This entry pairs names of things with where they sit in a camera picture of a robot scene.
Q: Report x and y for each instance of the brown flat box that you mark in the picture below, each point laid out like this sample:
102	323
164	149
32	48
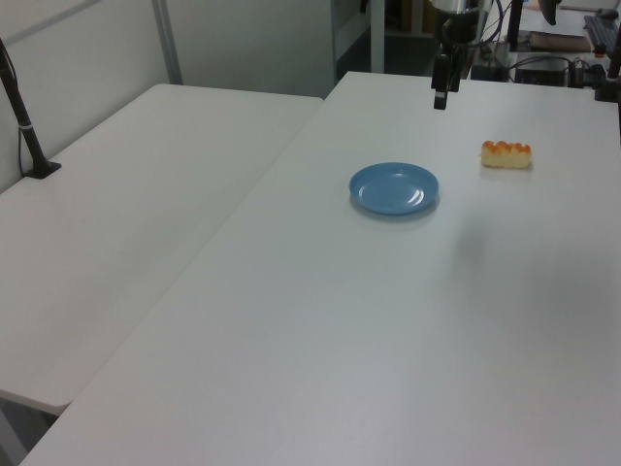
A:
558	41

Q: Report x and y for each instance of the black electronics box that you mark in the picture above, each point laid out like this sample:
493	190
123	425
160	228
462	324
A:
541	72

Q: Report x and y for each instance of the black clamp stand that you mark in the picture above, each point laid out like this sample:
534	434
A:
610	73

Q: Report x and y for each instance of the orange glazed bread loaf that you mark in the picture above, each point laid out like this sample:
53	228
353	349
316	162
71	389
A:
505	154

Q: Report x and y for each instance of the grey metal frame post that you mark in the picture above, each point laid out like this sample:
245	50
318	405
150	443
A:
167	41

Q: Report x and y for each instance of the black keyboard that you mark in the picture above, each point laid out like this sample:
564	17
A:
604	29

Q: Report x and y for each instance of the blue round plate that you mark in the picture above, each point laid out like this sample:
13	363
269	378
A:
394	189

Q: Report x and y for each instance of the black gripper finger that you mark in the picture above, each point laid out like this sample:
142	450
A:
454	73
441	80

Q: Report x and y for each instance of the black camera stand pole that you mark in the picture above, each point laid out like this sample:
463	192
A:
22	123

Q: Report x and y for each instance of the grey metal shelf frame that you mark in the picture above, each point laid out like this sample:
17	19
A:
351	39

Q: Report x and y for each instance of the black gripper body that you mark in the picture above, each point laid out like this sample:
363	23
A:
457	29

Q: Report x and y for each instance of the black upright pole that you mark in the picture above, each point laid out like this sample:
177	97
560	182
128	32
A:
515	24

